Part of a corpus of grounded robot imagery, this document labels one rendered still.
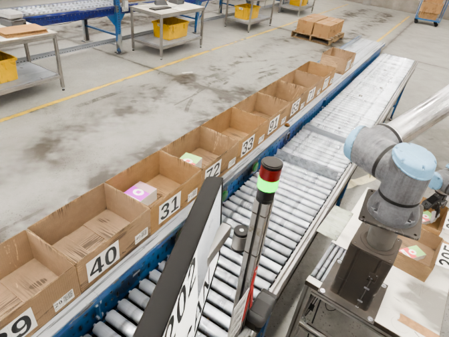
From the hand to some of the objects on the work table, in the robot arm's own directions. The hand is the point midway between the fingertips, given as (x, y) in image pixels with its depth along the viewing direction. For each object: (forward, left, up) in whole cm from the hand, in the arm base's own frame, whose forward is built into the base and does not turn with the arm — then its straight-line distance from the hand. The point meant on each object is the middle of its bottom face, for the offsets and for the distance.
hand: (424, 217), depth 211 cm
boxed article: (+5, +37, -1) cm, 38 cm away
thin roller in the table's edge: (+42, +65, 0) cm, 78 cm away
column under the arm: (+28, +76, +2) cm, 81 cm away
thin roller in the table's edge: (+45, +65, 0) cm, 79 cm away
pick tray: (+13, +34, -1) cm, 37 cm away
